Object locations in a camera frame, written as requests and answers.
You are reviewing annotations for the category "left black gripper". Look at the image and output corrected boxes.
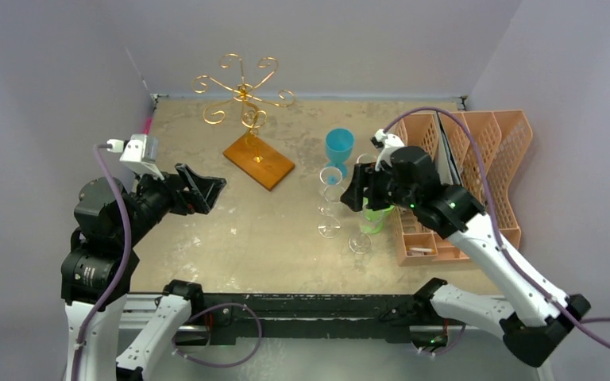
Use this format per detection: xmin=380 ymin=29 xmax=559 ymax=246
xmin=118 ymin=159 xmax=225 ymax=244

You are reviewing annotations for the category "green plastic goblet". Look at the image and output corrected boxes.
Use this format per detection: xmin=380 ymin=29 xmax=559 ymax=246
xmin=359 ymin=204 xmax=394 ymax=235

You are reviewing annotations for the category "clear wine glass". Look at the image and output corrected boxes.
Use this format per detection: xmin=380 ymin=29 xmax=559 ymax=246
xmin=318 ymin=186 xmax=344 ymax=238
xmin=317 ymin=167 xmax=343 ymax=215
xmin=348 ymin=212 xmax=374 ymax=254
xmin=356 ymin=153 xmax=377 ymax=165

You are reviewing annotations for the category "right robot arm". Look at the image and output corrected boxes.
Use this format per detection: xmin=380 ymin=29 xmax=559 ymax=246
xmin=341 ymin=146 xmax=590 ymax=368

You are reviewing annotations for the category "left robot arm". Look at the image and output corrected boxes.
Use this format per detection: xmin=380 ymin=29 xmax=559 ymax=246
xmin=60 ymin=164 xmax=226 ymax=380

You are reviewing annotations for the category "blue plastic goblet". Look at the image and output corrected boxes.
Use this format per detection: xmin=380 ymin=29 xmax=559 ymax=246
xmin=325 ymin=128 xmax=355 ymax=178

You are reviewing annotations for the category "orange plastic file organizer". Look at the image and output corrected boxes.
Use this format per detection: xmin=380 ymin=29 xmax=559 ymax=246
xmin=391 ymin=110 xmax=533 ymax=267

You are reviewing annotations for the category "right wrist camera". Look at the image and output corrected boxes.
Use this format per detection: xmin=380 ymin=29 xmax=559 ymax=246
xmin=371 ymin=129 xmax=405 ymax=171

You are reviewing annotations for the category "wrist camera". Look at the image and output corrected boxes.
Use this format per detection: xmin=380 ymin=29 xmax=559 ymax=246
xmin=119 ymin=134 xmax=164 ymax=180
xmin=371 ymin=129 xmax=405 ymax=171

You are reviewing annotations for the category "gold wire wine glass rack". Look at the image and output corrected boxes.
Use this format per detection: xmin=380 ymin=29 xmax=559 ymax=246
xmin=191 ymin=53 xmax=296 ymax=191

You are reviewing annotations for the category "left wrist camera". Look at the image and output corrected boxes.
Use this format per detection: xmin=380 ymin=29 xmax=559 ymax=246
xmin=119 ymin=134 xmax=164 ymax=180

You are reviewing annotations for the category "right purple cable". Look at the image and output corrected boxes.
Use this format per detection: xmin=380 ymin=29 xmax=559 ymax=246
xmin=382 ymin=107 xmax=610 ymax=354

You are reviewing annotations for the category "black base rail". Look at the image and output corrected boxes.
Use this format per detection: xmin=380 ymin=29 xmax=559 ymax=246
xmin=75 ymin=292 xmax=542 ymax=348

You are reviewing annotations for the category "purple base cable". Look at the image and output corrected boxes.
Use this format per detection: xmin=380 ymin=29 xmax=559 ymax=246
xmin=172 ymin=302 xmax=263 ymax=368

